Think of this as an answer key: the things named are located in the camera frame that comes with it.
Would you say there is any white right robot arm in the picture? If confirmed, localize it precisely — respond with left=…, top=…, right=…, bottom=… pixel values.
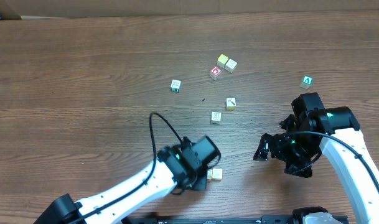
left=253, top=106, right=379, bottom=223

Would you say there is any wooden block with squiggle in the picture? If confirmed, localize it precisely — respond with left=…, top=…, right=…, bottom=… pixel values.
left=207, top=169, right=213, bottom=180

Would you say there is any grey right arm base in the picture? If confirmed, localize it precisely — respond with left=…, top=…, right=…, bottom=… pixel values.
left=292, top=207, right=339, bottom=224

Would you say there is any wooden block with hammer picture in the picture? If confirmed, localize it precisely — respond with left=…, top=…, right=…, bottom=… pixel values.
left=226, top=98, right=236, bottom=110

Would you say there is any green letter wooden block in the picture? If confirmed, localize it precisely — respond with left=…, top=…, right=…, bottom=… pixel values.
left=299, top=75, right=314, bottom=89

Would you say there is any green sided wooden block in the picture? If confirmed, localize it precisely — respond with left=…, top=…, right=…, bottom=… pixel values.
left=170, top=80, right=181, bottom=93

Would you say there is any red framed wooden block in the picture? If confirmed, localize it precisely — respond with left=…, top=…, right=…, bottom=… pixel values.
left=210, top=66, right=222, bottom=80

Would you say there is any yellow top wooden block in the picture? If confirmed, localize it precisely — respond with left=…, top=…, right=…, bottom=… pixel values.
left=217, top=54, right=229, bottom=68

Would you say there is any plain wooden block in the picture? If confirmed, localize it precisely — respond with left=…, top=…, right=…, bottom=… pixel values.
left=225, top=58, right=237, bottom=73

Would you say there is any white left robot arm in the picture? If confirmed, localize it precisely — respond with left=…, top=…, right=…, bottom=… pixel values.
left=35, top=142, right=220, bottom=224

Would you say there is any wooden block number three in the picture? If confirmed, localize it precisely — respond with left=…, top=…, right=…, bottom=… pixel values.
left=212, top=169, right=223, bottom=180

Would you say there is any yellow sided wooden block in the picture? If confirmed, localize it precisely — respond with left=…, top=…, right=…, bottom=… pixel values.
left=210, top=111, right=222, bottom=124

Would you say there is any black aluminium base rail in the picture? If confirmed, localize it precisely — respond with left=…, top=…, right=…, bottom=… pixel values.
left=121, top=215, right=302, bottom=224

